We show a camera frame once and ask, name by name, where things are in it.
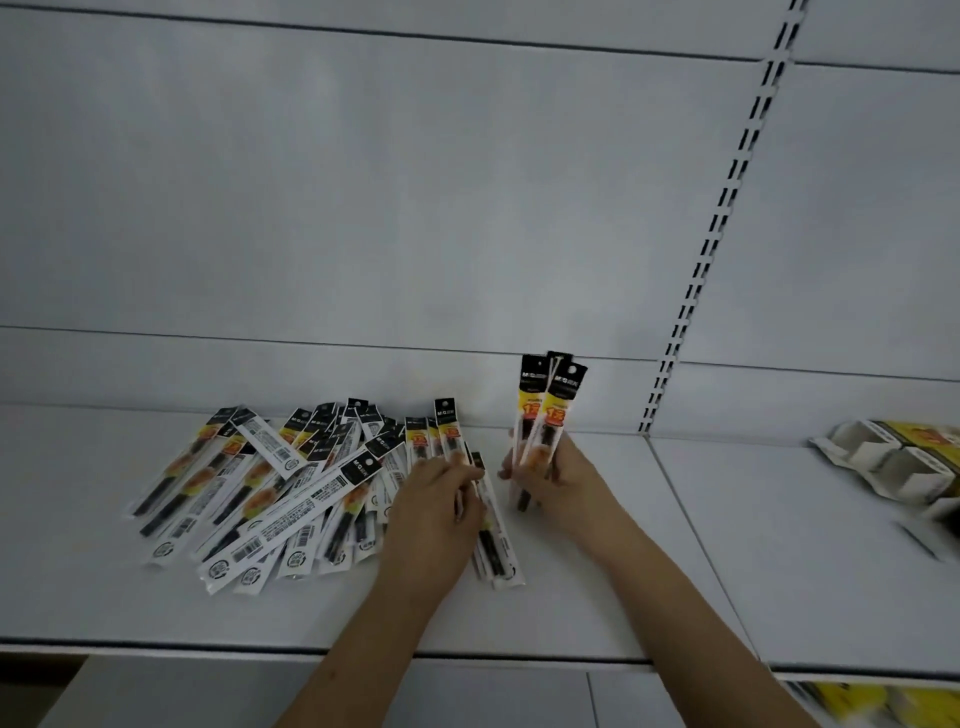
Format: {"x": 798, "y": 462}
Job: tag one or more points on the person's right forearm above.
{"x": 697, "y": 622}

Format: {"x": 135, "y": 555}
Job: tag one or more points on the person's left hand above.
{"x": 424, "y": 525}

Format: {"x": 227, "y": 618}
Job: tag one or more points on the person's right hand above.
{"x": 574, "y": 499}

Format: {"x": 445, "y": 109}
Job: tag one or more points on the person's left fingers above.
{"x": 454, "y": 480}

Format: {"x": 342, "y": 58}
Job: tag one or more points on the person's left forearm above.
{"x": 360, "y": 660}

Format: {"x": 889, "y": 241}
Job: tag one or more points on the white metal shelf board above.
{"x": 187, "y": 600}
{"x": 810, "y": 570}

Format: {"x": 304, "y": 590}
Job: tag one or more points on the person's right thumb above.
{"x": 512, "y": 471}

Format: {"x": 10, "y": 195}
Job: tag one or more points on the white yellow cardboard display box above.
{"x": 896, "y": 457}

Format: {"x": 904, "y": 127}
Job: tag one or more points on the slotted white shelf upright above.
{"x": 724, "y": 217}

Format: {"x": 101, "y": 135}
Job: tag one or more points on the black pen refill packet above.
{"x": 564, "y": 409}
{"x": 559, "y": 361}
{"x": 532, "y": 401}
{"x": 501, "y": 551}

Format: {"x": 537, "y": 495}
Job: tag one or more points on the yellow packets on lower shelf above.
{"x": 877, "y": 705}

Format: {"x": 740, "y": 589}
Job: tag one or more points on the pile of black refill packets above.
{"x": 285, "y": 487}

